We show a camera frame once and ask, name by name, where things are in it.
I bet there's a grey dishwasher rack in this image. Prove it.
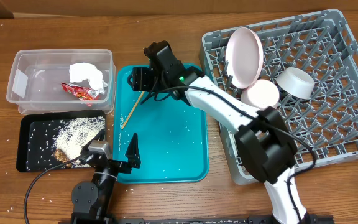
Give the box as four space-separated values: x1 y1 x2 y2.
198 8 358 186

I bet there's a teal plastic tray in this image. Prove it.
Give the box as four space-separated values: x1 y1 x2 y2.
112 65 209 184

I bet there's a brown food scrap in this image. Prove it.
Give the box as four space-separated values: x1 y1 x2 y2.
53 149 69 163

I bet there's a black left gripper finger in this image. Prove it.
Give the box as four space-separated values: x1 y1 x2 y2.
125 133 141 169
85 129 106 148

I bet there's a white tissue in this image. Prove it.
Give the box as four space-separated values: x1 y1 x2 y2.
69 63 108 94

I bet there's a pink round plate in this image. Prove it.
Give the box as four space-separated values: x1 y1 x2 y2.
225 27 264 89

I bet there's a grey-white bowl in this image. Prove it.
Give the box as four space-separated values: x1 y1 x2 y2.
276 67 315 99

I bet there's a pink bowl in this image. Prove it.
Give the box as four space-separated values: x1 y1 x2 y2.
241 79 280 110

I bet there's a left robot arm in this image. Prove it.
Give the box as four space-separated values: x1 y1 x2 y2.
70 130 141 223

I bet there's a clear plastic bin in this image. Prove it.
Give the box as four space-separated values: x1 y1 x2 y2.
6 49 116 114

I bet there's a wooden chopstick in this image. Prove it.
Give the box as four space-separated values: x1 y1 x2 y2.
121 91 145 130

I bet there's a red snack wrapper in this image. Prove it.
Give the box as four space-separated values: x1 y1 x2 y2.
62 83 100 100

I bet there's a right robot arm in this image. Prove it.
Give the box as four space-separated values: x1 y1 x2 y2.
127 40 308 223

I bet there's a black tray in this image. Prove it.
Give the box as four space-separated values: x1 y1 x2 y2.
16 110 106 172

